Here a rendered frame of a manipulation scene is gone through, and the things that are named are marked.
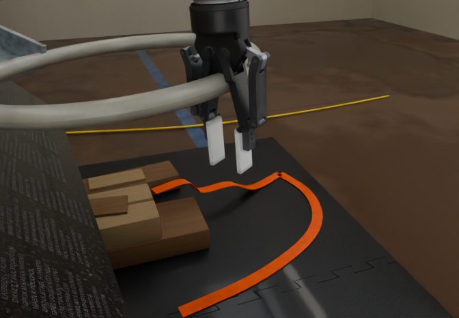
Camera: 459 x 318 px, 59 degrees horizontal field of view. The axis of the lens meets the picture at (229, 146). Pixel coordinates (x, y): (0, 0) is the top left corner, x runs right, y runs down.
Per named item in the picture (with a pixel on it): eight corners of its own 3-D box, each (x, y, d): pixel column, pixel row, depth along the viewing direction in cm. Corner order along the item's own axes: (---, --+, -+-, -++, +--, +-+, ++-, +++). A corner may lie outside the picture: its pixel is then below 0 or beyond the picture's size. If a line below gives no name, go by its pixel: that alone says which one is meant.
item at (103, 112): (-125, 119, 58) (-135, 99, 57) (97, 46, 98) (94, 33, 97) (172, 152, 39) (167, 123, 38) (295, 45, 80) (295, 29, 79)
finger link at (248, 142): (246, 112, 56) (265, 116, 54) (248, 145, 58) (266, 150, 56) (240, 116, 55) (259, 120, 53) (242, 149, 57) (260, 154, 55)
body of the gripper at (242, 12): (263, -5, 51) (266, 68, 55) (211, -5, 56) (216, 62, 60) (227, 3, 45) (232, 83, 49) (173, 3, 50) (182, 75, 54)
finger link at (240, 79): (233, 45, 54) (241, 43, 53) (253, 123, 57) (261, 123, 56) (214, 51, 52) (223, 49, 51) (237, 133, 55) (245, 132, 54)
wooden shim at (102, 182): (90, 192, 180) (89, 189, 180) (88, 181, 189) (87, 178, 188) (145, 181, 189) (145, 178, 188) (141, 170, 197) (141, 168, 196)
